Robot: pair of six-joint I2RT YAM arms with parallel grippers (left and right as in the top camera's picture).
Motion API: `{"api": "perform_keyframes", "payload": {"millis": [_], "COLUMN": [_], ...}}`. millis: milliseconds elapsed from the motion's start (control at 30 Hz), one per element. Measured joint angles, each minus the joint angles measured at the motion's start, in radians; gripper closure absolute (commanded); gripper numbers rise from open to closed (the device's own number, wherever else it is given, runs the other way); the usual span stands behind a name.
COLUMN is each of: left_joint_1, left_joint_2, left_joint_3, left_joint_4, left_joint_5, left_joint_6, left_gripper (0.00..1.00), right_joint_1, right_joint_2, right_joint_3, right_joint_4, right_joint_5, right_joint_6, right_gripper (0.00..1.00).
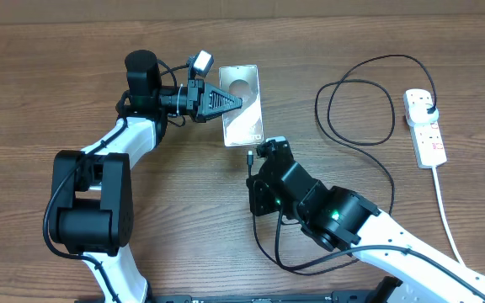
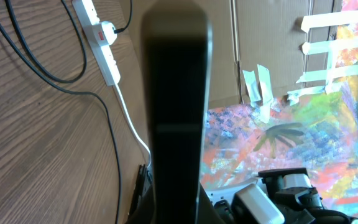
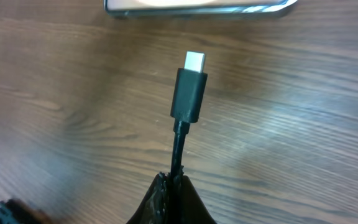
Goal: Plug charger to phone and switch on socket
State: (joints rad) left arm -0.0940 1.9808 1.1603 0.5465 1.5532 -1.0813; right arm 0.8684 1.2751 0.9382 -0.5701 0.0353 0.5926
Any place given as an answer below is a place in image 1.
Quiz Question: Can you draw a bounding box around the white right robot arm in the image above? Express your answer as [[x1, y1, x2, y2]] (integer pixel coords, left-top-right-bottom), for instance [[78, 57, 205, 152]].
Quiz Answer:
[[246, 137, 485, 302]]

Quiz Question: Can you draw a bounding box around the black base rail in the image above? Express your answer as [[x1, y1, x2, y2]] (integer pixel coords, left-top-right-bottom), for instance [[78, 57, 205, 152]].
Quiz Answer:
[[73, 275, 437, 303]]

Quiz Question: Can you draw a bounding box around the Galaxy S25 Ultra smartphone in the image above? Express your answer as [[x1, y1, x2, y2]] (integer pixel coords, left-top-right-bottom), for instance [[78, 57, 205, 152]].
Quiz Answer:
[[219, 65, 264, 147]]

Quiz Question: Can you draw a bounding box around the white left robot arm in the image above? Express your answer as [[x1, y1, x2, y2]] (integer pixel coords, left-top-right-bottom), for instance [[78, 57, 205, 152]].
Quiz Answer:
[[42, 50, 243, 302]]

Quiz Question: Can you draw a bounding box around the white power strip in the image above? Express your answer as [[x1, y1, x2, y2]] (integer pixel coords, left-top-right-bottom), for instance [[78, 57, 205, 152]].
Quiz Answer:
[[402, 88, 449, 170]]

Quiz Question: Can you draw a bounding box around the white charger plug adapter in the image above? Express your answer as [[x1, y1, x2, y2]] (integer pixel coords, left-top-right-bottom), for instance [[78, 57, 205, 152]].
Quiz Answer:
[[406, 103, 440, 127]]

